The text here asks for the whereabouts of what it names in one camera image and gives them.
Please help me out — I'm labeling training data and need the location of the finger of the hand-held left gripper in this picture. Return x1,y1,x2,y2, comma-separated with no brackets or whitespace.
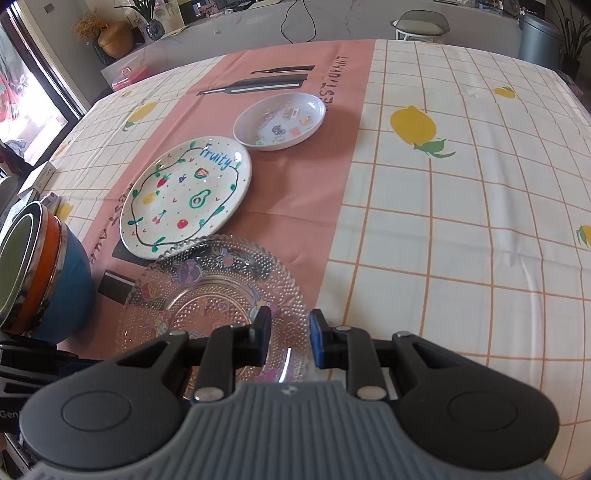
0,369,63,397
0,340,100,372

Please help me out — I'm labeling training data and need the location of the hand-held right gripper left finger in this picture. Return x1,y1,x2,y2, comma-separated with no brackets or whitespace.
99,305,272,401

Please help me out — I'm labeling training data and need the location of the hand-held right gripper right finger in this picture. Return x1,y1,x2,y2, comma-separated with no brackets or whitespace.
309,309,446,400

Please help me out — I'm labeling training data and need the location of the orange bowl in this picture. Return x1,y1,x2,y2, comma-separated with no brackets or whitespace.
9,215,70,335

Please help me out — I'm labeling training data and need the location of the blue bowl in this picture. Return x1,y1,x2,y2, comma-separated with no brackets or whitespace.
28,226,98,344

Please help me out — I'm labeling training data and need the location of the clear glass plate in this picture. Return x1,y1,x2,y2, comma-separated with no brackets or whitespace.
115,234,309,402

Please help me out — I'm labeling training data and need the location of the white fruit-painted plate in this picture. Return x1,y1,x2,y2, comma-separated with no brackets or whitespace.
119,135,252,259

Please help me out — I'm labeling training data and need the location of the white flat box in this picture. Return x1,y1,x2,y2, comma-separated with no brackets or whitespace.
18,161,57,192

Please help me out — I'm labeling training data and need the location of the white deep plate with stickers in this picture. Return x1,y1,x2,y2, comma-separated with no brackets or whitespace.
232,91,327,152

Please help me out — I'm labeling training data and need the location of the black framed glass door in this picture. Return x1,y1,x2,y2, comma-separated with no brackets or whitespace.
0,0,88,153

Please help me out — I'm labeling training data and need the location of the pink plastic box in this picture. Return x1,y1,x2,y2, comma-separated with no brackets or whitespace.
110,65,149,90

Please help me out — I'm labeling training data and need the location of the grey marble counter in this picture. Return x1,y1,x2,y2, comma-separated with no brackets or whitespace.
99,0,522,88

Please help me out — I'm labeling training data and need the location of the blue white vase with plant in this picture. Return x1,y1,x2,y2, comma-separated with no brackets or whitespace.
127,0,171,41

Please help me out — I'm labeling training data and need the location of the brown round vase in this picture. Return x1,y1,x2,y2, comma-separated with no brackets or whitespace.
97,21,134,58

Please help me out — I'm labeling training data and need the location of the grey cushioned stool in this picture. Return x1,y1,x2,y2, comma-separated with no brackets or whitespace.
392,10,450,43

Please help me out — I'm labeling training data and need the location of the dried flower bunch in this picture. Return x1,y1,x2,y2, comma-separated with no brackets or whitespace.
71,11,105,42

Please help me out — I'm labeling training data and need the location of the grey trash can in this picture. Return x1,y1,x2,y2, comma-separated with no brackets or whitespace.
518,11,561,70

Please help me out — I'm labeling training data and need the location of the green potted plant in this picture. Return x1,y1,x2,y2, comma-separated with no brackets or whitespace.
549,0,591,79

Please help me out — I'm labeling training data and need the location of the black cable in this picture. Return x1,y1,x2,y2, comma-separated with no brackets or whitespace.
281,0,317,43

